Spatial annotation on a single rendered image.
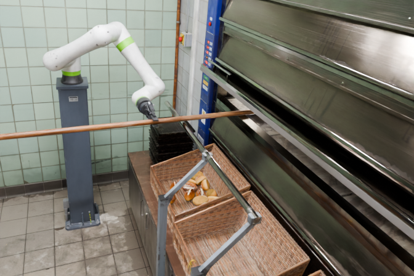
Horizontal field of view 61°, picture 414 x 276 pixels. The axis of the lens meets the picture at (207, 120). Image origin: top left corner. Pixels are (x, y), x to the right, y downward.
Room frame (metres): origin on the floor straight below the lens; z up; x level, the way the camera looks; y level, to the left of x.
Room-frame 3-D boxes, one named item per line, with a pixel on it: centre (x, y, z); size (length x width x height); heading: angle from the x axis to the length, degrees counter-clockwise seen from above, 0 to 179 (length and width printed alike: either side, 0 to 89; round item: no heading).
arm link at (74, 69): (2.29, 0.97, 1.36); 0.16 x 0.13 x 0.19; 166
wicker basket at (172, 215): (1.90, 0.03, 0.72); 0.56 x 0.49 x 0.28; 25
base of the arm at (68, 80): (2.35, 0.99, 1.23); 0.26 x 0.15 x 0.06; 22
